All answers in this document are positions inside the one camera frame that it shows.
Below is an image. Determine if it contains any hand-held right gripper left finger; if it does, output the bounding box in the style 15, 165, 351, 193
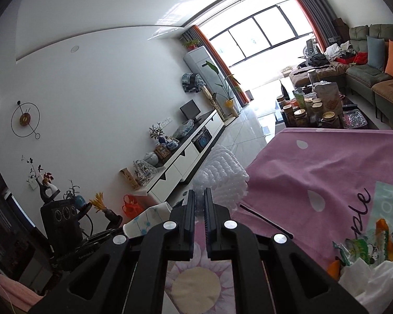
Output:
29, 190, 196, 314

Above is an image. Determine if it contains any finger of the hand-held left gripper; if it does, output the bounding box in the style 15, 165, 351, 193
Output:
81, 226, 127, 241
82, 238, 113, 253

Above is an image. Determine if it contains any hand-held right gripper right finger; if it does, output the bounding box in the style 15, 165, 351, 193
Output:
204, 188, 369, 314

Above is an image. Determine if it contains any white paper cup blue print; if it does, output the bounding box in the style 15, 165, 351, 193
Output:
122, 203, 172, 239

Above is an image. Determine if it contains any white foam net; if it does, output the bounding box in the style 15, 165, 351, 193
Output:
193, 144, 250, 211

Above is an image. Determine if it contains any yellow dried flower bunch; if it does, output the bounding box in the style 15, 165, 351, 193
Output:
89, 192, 107, 215

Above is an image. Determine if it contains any blue vase with plant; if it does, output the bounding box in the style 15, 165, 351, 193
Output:
64, 180, 86, 206

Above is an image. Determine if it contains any orange plastic bag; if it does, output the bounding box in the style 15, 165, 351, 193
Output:
123, 194, 145, 225

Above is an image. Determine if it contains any black thin stick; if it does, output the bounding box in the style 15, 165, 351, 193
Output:
239, 203, 293, 239

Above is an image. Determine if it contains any dark cabinet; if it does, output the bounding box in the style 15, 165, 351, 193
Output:
0, 183, 53, 288

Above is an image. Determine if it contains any white TV cabinet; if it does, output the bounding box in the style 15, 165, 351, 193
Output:
119, 109, 225, 205

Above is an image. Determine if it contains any tan cardboard box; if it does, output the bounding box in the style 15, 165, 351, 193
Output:
119, 168, 141, 191

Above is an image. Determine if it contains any clear plastic bag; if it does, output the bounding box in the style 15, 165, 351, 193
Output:
133, 160, 158, 188

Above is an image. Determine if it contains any small wooden box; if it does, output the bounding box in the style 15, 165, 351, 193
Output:
154, 145, 171, 161

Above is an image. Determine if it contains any blue white porcelain vase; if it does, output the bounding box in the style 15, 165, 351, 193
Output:
164, 137, 181, 153

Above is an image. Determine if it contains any blue white plastic bundle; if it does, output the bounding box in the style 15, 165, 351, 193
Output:
172, 119, 195, 139

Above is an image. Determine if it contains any potted bonsai plant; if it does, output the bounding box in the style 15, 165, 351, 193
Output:
149, 122, 166, 146

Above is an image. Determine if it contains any black monitor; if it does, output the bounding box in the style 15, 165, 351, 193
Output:
179, 100, 202, 121

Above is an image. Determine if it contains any pink printed blanket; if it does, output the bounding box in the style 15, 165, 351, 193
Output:
165, 127, 393, 314

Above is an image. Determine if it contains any black coffee table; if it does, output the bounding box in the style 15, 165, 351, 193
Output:
275, 96, 379, 131

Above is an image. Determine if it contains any wooden rack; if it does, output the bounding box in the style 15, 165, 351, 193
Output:
201, 85, 228, 118

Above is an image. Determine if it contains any blue patterned cloth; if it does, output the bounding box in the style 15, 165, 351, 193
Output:
182, 72, 205, 94

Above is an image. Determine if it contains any tall leafy plant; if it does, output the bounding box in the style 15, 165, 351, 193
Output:
205, 60, 241, 105

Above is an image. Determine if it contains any green white snack wrapper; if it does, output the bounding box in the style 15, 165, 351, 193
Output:
332, 239, 372, 265

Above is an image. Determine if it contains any group of glass jars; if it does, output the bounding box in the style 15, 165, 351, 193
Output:
277, 70, 346, 129

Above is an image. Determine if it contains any green carton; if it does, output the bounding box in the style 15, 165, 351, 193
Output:
293, 92, 307, 113

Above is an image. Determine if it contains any white brown paper bag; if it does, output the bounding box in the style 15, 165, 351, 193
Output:
313, 82, 344, 118

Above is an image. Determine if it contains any green clear snack wrapper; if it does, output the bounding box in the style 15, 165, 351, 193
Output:
367, 217, 393, 265

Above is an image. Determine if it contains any white tissue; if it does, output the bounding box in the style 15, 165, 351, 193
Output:
339, 257, 393, 314

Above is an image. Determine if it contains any clear plastic tray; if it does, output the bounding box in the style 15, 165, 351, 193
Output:
342, 110, 369, 129

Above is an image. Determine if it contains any large black-framed window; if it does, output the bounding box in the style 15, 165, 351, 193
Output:
200, 3, 318, 69

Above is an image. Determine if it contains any black bag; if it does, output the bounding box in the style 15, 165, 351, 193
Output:
306, 54, 330, 68

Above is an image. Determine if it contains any green brown sofa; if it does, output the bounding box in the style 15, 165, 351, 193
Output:
290, 23, 393, 125

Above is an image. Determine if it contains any white clothes pile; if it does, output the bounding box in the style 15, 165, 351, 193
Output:
324, 41, 356, 60

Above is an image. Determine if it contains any brown box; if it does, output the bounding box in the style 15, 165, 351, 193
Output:
331, 18, 349, 38

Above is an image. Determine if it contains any grey orange curtain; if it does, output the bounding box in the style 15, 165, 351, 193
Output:
282, 0, 339, 53

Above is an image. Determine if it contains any blue cushion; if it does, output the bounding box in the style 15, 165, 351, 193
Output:
366, 35, 385, 72

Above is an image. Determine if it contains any round black wall clock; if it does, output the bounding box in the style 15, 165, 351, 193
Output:
11, 101, 41, 139

